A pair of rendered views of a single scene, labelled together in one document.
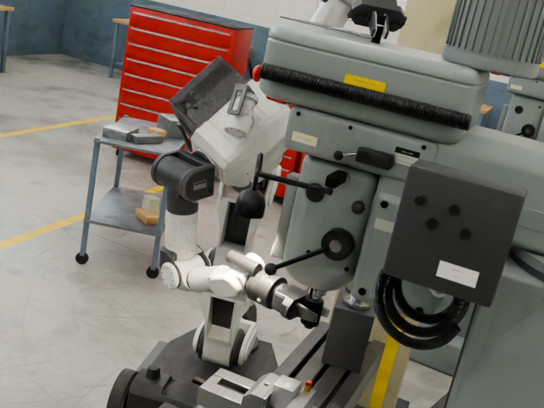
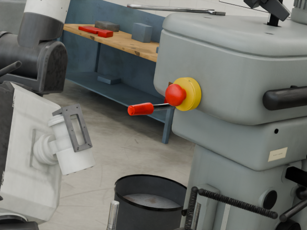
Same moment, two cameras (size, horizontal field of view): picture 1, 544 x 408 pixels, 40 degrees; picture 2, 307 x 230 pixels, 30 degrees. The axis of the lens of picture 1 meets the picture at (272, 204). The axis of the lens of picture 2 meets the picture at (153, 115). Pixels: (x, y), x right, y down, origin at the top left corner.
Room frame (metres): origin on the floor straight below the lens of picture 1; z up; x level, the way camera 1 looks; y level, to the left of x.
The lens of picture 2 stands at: (1.41, 1.01, 2.00)
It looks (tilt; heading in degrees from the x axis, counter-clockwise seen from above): 16 degrees down; 294
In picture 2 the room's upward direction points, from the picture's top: 9 degrees clockwise
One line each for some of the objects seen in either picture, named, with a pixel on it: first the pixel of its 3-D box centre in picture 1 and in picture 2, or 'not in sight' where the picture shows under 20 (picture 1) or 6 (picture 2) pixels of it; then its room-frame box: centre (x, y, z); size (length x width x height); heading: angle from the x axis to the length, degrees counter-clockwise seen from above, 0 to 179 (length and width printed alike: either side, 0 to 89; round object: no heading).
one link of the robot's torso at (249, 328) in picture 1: (225, 338); not in sight; (2.51, 0.07, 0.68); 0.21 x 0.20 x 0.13; 172
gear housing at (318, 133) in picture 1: (371, 139); (263, 121); (1.68, -0.19, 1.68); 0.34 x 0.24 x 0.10; 71
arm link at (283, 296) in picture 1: (282, 297); not in sight; (1.75, -0.07, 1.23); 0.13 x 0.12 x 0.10; 146
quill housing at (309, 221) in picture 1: (335, 220); (234, 211); (1.69, -0.15, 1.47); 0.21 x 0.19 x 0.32; 161
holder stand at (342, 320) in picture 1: (350, 323); not in sight; (2.12, -0.31, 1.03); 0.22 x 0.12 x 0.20; 172
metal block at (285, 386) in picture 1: (285, 393); not in sight; (1.62, -0.13, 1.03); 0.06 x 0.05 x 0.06; 161
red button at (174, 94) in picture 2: (260, 74); (177, 95); (1.78, 0.09, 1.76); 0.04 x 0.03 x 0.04; 161
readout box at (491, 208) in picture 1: (452, 232); not in sight; (1.28, -0.33, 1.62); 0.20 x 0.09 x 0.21; 71
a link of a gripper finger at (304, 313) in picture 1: (304, 314); not in sight; (1.67, -0.13, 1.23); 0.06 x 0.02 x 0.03; 56
